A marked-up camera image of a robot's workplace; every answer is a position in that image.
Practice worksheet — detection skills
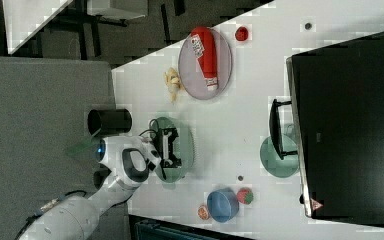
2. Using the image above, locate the red strawberry toy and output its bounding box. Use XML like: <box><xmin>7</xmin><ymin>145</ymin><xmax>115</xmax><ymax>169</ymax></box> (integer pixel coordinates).
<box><xmin>236</xmin><ymin>188</ymin><xmax>254</xmax><ymax>205</ymax></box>

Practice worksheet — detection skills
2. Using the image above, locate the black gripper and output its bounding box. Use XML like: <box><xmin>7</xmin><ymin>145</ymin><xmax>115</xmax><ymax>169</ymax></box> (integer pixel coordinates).
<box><xmin>153</xmin><ymin>128</ymin><xmax>181</xmax><ymax>168</ymax></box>

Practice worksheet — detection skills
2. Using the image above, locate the black cup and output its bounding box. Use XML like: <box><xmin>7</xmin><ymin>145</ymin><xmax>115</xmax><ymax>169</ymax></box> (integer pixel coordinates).
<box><xmin>93</xmin><ymin>168</ymin><xmax>111</xmax><ymax>189</ymax></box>

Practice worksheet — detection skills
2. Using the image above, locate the peeled banana toy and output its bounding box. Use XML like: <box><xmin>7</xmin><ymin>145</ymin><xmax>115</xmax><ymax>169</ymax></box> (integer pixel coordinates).
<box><xmin>164</xmin><ymin>67</ymin><xmax>184</xmax><ymax>102</ymax></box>

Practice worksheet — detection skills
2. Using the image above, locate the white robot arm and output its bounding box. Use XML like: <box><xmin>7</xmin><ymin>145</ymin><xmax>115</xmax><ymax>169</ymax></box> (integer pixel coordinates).
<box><xmin>15</xmin><ymin>128</ymin><xmax>179</xmax><ymax>240</ymax></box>

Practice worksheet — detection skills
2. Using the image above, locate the blue bowl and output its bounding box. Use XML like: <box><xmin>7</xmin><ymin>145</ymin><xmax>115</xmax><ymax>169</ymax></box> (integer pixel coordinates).
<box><xmin>207</xmin><ymin>188</ymin><xmax>239</xmax><ymax>223</ymax></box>

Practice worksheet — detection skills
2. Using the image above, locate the purple round plate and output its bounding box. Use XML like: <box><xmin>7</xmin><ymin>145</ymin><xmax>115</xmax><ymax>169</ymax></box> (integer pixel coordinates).
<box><xmin>178</xmin><ymin>30</ymin><xmax>232</xmax><ymax>100</ymax></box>

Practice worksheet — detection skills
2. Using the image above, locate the green plastic strainer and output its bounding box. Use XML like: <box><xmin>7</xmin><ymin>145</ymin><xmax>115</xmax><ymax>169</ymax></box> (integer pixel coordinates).
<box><xmin>149</xmin><ymin>112</ymin><xmax>195</xmax><ymax>184</ymax></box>

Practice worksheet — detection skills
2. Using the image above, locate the small red tomato toy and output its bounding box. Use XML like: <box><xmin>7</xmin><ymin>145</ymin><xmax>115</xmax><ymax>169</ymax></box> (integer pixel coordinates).
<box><xmin>235</xmin><ymin>26</ymin><xmax>249</xmax><ymax>42</ymax></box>

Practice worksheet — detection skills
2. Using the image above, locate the green spatula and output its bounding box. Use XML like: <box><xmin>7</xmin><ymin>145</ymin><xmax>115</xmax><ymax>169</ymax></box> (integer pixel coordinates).
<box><xmin>64</xmin><ymin>129</ymin><xmax>100</xmax><ymax>157</ymax></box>

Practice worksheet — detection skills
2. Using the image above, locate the teal green plate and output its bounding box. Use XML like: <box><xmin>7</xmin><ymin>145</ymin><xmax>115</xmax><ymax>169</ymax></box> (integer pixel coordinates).
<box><xmin>260</xmin><ymin>137</ymin><xmax>299</xmax><ymax>178</ymax></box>

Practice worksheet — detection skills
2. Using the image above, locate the red ketchup bottle toy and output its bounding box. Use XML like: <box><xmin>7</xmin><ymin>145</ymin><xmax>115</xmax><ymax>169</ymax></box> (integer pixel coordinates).
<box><xmin>190</xmin><ymin>26</ymin><xmax>218</xmax><ymax>91</ymax></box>

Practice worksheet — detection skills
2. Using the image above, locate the black pot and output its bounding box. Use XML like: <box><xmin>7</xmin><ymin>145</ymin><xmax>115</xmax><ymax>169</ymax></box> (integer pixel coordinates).
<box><xmin>87</xmin><ymin>109</ymin><xmax>132</xmax><ymax>136</ymax></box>

